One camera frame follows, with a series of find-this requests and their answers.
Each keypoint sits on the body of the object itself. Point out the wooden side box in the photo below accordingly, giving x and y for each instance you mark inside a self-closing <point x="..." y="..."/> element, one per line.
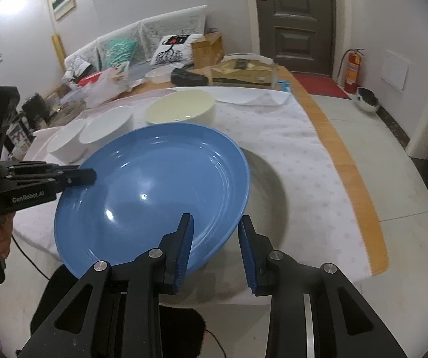
<point x="206" y="50"/>

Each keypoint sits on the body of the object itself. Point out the dark brown door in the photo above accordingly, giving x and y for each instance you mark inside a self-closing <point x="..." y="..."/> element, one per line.
<point x="296" y="26"/>

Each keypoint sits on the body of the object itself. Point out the red doormat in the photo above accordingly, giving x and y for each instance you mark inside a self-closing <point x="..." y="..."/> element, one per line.
<point x="320" y="85"/>

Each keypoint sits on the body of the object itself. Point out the small white plastic bowl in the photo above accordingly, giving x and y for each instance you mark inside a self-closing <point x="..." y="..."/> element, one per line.
<point x="160" y="75"/>

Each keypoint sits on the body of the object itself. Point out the grey sofa with lace cover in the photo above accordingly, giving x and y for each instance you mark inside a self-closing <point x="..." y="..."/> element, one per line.
<point x="87" y="50"/>

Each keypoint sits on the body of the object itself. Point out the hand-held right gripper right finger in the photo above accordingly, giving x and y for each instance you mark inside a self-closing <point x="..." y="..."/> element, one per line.
<point x="247" y="257"/>

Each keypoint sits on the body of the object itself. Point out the white printed cloth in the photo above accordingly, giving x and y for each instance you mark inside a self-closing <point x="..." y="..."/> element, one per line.
<point x="292" y="156"/>

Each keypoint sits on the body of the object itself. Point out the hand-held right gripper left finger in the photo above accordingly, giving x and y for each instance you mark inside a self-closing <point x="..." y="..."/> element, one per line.
<point x="185" y="246"/>

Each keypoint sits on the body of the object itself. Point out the white helmet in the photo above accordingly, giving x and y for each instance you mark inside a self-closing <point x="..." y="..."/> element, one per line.
<point x="367" y="100"/>

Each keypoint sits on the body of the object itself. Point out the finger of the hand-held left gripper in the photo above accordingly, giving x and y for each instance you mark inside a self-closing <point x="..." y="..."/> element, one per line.
<point x="81" y="177"/>
<point x="31" y="167"/>

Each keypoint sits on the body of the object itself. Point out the white wall panel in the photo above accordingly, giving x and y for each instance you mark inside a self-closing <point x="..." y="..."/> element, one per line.
<point x="395" y="71"/>

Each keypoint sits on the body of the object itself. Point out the white pillow black tree print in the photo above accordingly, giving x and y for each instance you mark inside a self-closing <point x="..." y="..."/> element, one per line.
<point x="169" y="54"/>

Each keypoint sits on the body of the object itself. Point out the black hair dryer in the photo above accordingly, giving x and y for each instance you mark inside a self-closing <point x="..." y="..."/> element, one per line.
<point x="189" y="78"/>

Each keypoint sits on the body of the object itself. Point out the red fire extinguisher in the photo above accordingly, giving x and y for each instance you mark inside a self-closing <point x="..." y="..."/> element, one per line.
<point x="352" y="71"/>

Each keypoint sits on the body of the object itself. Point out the teal patterned pillow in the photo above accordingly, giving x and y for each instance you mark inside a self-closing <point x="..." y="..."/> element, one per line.
<point x="119" y="50"/>

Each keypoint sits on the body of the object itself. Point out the large cream bowl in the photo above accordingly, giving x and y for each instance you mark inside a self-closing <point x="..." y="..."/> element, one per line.
<point x="180" y="106"/>

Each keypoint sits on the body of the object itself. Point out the red lid container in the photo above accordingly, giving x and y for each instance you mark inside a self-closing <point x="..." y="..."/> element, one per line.
<point x="87" y="79"/>

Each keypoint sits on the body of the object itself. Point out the clear plastic bag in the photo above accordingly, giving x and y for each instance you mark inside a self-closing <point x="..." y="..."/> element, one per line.
<point x="104" y="89"/>

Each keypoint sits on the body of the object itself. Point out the upright wooden plank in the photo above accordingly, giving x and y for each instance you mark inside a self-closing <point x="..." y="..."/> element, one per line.
<point x="58" y="50"/>

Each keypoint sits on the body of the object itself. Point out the gold tissue box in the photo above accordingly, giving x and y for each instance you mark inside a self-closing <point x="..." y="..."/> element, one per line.
<point x="236" y="74"/>

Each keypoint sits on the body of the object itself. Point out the blue plate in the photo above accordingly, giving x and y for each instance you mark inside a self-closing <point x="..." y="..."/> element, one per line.
<point x="154" y="194"/>

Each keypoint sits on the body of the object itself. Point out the blue flat packet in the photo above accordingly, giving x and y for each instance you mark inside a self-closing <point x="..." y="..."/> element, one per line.
<point x="285" y="85"/>

